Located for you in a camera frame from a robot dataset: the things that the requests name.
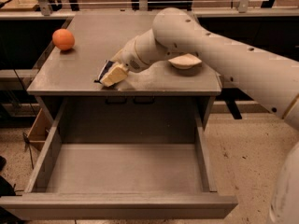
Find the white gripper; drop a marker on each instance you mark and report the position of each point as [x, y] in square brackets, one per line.
[130, 58]

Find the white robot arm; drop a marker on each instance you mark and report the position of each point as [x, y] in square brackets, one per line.
[269, 79]

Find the grey open drawer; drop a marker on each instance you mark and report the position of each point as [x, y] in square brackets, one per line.
[123, 160]

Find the grey cabinet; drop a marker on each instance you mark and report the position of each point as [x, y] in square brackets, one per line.
[93, 41]

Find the orange ball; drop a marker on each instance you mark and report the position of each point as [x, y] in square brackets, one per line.
[63, 39]

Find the white paper bowl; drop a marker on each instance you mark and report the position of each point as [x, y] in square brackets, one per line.
[186, 61]

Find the wooden box on floor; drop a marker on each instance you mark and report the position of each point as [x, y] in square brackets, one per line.
[39, 131]

